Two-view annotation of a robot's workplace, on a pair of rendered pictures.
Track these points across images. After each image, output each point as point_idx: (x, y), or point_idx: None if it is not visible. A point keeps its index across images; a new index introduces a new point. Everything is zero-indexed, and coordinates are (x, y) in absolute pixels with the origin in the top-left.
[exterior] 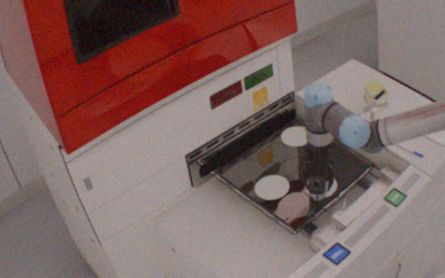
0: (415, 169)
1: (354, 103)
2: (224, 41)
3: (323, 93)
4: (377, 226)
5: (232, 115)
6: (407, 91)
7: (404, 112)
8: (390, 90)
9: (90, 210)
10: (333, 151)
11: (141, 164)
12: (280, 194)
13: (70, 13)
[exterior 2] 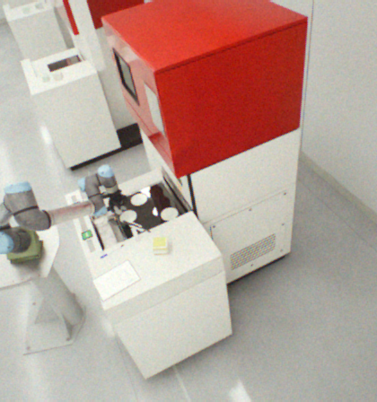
0: (97, 251)
1: (167, 237)
2: (153, 138)
3: (100, 169)
4: (78, 222)
5: (171, 176)
6: (164, 277)
7: (77, 205)
8: (170, 265)
9: (142, 136)
10: (115, 202)
11: (151, 145)
12: (132, 201)
13: (117, 64)
